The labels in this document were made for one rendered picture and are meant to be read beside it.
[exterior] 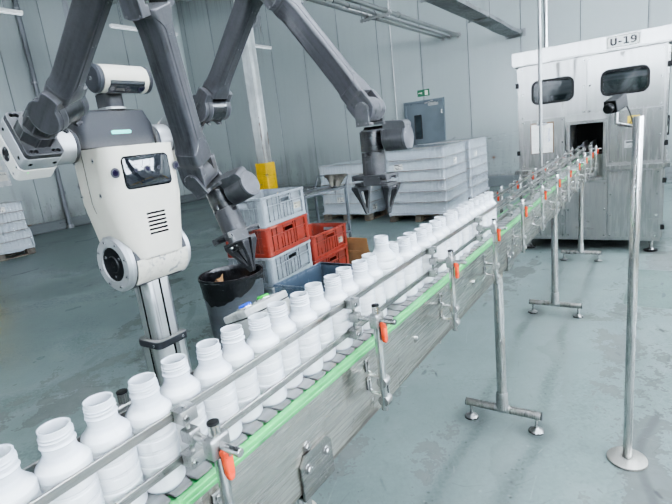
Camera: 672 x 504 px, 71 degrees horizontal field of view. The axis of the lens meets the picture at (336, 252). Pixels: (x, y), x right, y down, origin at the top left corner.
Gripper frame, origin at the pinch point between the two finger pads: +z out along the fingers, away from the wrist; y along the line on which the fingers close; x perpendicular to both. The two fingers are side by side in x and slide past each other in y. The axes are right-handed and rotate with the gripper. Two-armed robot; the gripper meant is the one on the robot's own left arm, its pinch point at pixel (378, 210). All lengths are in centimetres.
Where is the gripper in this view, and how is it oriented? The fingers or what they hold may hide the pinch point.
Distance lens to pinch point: 120.5
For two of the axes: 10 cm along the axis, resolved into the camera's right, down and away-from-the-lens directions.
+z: 1.1, 9.7, 2.3
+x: -5.4, 2.5, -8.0
